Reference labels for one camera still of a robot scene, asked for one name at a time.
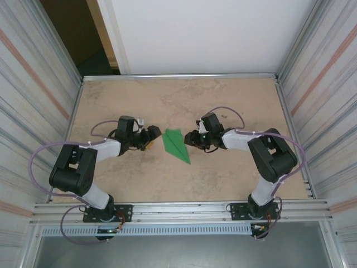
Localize green square paper sheet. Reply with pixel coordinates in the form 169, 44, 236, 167
162, 128, 191, 165

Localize white door panel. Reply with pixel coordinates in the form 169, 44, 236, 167
96, 0, 320, 76

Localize grey metal lower shelf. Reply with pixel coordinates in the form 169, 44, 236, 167
32, 223, 334, 268

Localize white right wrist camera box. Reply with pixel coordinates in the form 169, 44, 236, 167
196, 118, 209, 134

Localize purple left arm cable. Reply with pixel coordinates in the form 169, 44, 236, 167
29, 119, 120, 245

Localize thin aluminium table edge rail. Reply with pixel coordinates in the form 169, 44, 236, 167
82, 73, 279, 83

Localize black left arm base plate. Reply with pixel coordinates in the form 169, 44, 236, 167
83, 204, 133, 223

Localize wide aluminium mounting rail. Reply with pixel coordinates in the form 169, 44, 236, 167
29, 199, 334, 226

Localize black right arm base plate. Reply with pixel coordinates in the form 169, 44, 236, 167
230, 201, 281, 221

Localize grey slotted cable duct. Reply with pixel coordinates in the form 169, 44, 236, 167
41, 224, 253, 237

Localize beige door frame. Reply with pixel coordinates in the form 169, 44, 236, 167
85, 0, 122, 75

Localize aluminium frame post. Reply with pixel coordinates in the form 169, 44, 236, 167
277, 0, 334, 82
26, 0, 84, 84

